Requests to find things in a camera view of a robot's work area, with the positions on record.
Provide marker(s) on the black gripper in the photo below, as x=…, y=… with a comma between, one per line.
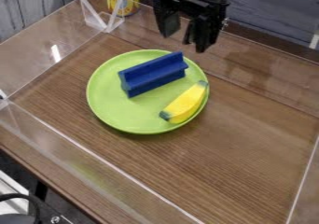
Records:
x=203, y=28

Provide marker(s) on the yellow toy banana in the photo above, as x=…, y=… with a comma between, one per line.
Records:
x=186, y=104

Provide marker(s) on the blue plastic block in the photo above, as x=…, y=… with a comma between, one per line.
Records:
x=152, y=74

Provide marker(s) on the clear acrylic corner bracket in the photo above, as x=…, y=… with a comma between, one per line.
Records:
x=104, y=21

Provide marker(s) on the clear acrylic tray wall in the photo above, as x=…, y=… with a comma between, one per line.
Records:
x=235, y=167

